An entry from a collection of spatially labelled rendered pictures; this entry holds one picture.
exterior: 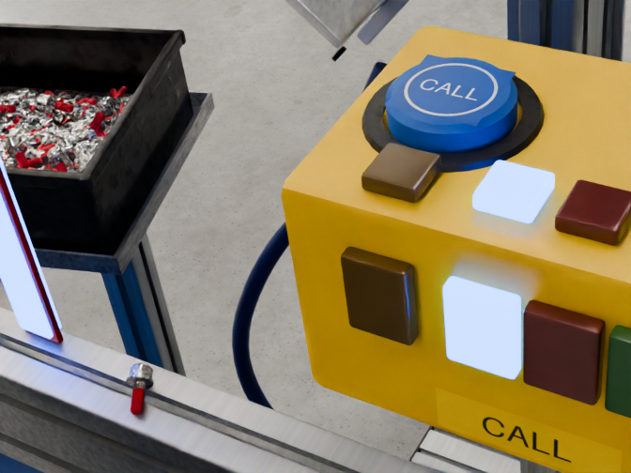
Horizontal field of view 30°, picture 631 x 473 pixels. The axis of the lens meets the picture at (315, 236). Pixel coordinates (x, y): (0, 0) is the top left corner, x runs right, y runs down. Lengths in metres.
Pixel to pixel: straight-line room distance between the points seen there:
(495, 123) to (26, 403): 0.35
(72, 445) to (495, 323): 0.34
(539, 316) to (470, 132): 0.06
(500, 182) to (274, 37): 2.20
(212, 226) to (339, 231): 1.70
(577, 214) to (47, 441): 0.39
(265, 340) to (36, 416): 1.20
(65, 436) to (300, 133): 1.63
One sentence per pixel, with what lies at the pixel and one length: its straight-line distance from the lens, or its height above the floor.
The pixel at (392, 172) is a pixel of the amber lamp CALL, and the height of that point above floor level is 1.08.
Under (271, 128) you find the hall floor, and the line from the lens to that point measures 2.24.
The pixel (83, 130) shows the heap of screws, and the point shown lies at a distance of 0.82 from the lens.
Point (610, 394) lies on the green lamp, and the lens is 0.33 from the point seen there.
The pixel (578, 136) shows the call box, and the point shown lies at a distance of 0.36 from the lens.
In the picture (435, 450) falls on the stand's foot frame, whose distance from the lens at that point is 1.54.
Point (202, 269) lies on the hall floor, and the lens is 1.96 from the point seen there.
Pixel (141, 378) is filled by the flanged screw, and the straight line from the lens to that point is 0.58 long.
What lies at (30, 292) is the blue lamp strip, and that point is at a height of 0.90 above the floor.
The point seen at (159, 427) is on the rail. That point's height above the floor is 0.86.
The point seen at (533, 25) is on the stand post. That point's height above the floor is 0.82.
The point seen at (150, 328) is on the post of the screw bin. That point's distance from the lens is 0.89.
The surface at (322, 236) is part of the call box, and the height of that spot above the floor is 1.06.
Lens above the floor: 1.28
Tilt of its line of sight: 40 degrees down
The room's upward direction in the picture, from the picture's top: 9 degrees counter-clockwise
